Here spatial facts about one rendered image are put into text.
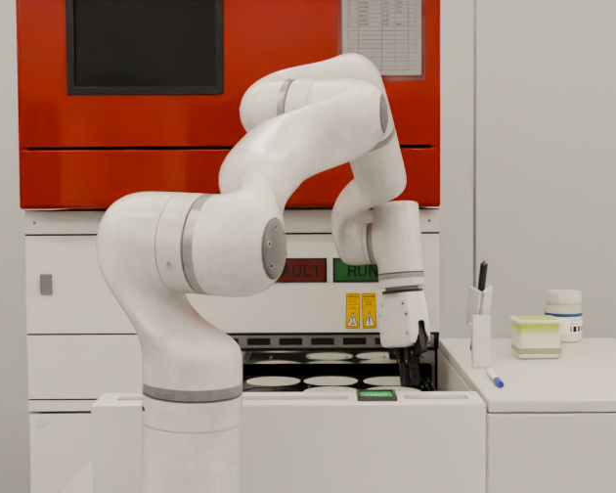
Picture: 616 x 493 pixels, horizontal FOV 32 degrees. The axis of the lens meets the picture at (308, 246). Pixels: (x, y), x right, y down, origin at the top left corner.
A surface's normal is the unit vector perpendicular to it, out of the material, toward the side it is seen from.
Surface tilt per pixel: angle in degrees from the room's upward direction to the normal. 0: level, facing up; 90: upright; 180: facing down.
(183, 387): 91
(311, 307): 90
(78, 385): 90
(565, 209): 90
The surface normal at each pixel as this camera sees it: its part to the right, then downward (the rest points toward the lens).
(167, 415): -0.36, 0.06
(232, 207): -0.04, -0.73
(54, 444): -0.01, 0.05
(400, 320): -0.82, 0.01
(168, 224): -0.36, -0.35
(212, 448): 0.51, 0.08
